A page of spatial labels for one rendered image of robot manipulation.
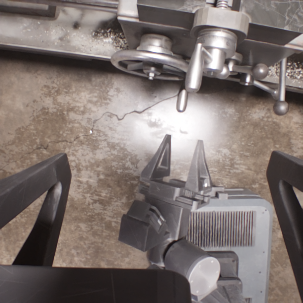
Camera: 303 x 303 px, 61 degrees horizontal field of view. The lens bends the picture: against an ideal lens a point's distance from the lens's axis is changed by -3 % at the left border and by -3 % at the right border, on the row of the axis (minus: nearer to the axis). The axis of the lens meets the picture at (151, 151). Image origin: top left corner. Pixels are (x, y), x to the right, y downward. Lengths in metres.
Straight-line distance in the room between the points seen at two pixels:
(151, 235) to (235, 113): 1.11
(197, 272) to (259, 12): 0.44
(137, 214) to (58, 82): 1.18
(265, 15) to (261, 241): 0.95
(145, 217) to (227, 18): 0.34
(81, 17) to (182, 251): 0.87
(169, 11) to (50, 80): 1.04
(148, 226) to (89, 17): 0.84
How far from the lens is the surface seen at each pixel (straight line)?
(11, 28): 1.15
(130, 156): 1.36
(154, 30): 0.64
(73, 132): 1.42
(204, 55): 0.45
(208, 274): 0.40
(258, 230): 1.24
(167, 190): 0.40
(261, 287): 1.37
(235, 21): 0.49
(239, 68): 0.67
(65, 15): 1.08
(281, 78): 0.79
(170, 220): 0.41
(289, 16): 0.56
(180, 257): 0.40
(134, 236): 0.36
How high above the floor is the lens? 1.35
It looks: 85 degrees down
